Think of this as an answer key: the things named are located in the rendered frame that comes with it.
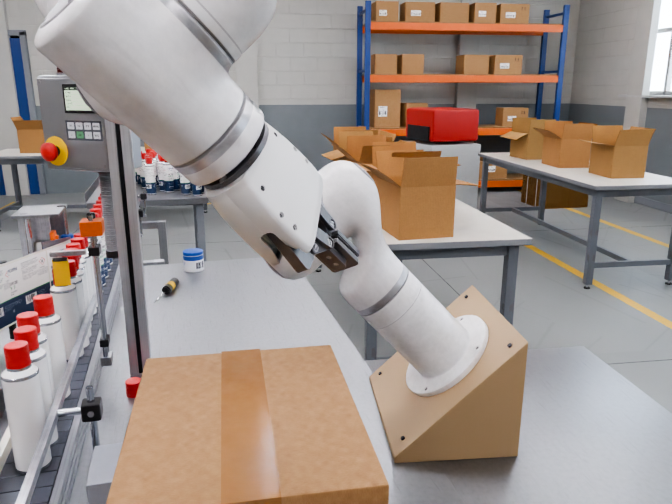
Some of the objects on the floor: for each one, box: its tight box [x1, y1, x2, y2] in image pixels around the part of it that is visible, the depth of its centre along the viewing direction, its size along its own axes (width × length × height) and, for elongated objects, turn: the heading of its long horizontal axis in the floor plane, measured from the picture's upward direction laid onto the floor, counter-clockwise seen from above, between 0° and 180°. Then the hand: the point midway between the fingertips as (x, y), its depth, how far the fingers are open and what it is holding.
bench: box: [478, 152, 672, 289], centre depth 541 cm, size 220×80×78 cm, turn 9°
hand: (336, 252), depth 60 cm, fingers closed
